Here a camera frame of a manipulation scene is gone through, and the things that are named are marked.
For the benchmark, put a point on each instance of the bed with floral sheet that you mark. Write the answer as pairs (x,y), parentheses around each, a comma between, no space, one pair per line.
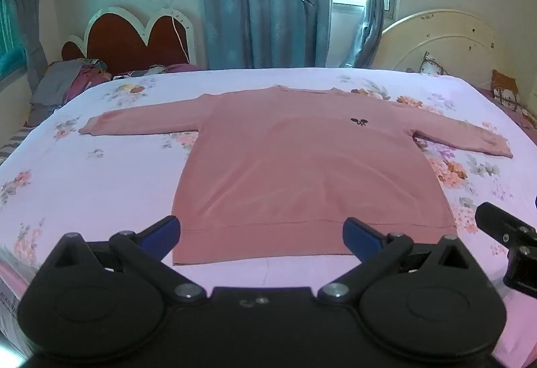
(105,183)

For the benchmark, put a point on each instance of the purple bed sheet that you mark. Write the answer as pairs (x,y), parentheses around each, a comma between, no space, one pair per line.
(518,116)

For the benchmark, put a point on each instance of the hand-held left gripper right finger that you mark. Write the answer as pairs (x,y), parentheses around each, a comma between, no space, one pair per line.
(360,234)

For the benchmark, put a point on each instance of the magenta pillow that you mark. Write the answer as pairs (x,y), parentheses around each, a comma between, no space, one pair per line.
(176,67)

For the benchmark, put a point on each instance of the cream rounded headboard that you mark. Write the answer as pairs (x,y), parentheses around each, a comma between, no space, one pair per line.
(457,45)

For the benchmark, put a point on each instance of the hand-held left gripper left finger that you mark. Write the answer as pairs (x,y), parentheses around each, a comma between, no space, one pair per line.
(161,231)

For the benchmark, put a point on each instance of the teal window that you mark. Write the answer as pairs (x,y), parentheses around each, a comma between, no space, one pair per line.
(9,36)

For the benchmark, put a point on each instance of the small patterned cushion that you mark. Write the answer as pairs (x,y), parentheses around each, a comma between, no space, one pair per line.
(433,66)

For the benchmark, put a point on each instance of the pile of grey and pink clothes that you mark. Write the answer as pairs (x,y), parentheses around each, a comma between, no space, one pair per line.
(67,83)

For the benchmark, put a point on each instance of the pink long-sleeved sweater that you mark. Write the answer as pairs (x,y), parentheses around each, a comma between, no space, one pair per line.
(293,166)

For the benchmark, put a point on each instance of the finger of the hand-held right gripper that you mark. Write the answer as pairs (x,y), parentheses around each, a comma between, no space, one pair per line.
(495,220)

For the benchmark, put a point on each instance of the red heart-shaped headboard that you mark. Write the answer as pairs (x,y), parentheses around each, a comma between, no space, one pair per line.
(126,43)

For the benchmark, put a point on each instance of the orange patterned cushion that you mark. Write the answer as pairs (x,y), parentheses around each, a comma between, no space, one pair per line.
(505,89)

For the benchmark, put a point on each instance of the grey curtain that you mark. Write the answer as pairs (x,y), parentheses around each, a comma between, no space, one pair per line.
(29,7)

